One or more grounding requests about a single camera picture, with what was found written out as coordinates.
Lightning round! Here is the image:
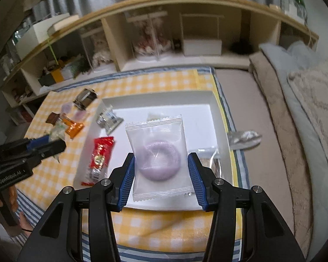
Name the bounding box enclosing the yellow checkered cloth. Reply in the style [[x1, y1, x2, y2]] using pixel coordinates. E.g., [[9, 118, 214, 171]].
[[17, 69, 235, 253]]

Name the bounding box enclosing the cream knitted pillow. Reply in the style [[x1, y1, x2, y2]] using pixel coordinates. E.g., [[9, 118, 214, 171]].
[[288, 59, 328, 160]]

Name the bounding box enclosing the tissue pack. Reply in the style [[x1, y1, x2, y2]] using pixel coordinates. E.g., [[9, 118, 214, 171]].
[[61, 59, 84, 81]]

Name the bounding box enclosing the red doll display case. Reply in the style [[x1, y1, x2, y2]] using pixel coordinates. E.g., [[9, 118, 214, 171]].
[[126, 11, 173, 62]]

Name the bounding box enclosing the white tray box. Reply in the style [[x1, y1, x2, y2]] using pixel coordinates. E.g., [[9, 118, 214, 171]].
[[73, 91, 232, 211]]

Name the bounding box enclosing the purple donut clear packet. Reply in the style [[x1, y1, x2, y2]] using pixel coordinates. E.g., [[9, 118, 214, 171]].
[[126, 115, 194, 201]]

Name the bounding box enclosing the grey blue quilt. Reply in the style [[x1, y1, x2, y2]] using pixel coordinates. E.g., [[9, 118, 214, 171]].
[[260, 41, 328, 245]]

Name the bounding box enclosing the green strap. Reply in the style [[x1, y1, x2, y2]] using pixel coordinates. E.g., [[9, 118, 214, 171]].
[[47, 38, 60, 66]]

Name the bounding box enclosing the white box on shelf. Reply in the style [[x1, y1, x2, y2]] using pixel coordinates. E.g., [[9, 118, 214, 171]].
[[15, 13, 70, 60]]

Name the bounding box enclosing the crumpled silver foil wrapper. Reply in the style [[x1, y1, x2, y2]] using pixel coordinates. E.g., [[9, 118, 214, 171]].
[[227, 131, 262, 150]]

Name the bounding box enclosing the black silver pastry packet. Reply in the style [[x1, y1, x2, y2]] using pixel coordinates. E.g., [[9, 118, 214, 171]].
[[73, 88, 98, 110]]

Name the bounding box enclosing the book on shelf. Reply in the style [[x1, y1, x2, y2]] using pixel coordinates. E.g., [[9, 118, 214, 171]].
[[47, 14, 80, 37]]

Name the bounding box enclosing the round cookie clear packet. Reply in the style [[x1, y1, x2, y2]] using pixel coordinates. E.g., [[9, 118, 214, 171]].
[[197, 147, 224, 178]]

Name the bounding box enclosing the white storage box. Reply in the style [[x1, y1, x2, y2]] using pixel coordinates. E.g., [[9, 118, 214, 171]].
[[182, 39, 222, 56]]

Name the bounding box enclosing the person left hand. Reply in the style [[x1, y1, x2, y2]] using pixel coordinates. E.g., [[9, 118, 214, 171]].
[[0, 186, 33, 237]]

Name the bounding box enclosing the orange black box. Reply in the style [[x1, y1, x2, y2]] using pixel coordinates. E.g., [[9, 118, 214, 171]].
[[38, 68, 64, 86]]

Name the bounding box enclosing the red snack packet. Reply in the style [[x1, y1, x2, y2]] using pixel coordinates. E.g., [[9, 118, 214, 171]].
[[81, 137, 115, 186]]

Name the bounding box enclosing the small green snack packet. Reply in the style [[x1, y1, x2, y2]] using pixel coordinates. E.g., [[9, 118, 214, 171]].
[[47, 124, 67, 163]]

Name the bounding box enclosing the brown chocolate packet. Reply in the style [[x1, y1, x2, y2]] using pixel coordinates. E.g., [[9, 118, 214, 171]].
[[45, 112, 60, 126]]

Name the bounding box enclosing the purple round cake packet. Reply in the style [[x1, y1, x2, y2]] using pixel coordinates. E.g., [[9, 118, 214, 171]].
[[60, 102, 73, 114]]

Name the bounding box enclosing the white doll display case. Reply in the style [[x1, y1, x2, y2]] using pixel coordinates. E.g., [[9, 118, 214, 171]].
[[80, 27, 113, 72]]

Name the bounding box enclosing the beige blanket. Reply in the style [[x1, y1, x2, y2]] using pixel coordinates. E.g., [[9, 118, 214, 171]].
[[249, 51, 313, 257]]

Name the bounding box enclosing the wooden shelf unit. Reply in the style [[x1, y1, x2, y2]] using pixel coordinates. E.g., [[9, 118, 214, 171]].
[[0, 0, 319, 108]]

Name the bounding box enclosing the pink purple cake packet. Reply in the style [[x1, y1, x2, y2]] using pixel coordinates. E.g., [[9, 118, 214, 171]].
[[72, 110, 89, 122]]

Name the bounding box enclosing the orange snack packet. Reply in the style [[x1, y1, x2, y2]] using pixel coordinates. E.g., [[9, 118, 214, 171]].
[[61, 114, 84, 140]]

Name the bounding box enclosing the deer print pastry packet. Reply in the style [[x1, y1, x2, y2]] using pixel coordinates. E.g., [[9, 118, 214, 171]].
[[96, 105, 124, 135]]

